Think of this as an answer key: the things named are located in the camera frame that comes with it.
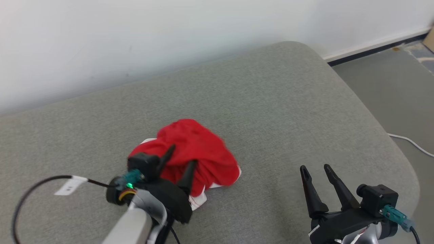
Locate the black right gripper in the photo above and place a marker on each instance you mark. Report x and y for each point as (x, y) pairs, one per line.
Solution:
(335, 227)

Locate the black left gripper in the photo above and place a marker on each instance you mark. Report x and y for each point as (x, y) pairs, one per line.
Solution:
(173, 200)

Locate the red shorts with white trim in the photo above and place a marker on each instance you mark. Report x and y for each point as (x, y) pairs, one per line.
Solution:
(203, 145)

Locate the grey fabric sofa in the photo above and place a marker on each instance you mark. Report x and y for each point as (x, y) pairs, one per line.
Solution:
(271, 101)

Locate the brown cardboard box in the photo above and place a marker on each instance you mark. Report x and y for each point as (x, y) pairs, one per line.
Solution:
(430, 39)

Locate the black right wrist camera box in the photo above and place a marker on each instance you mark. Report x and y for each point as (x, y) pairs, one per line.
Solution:
(378, 200)

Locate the white black wall skirting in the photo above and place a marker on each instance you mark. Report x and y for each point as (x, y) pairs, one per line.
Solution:
(373, 47)

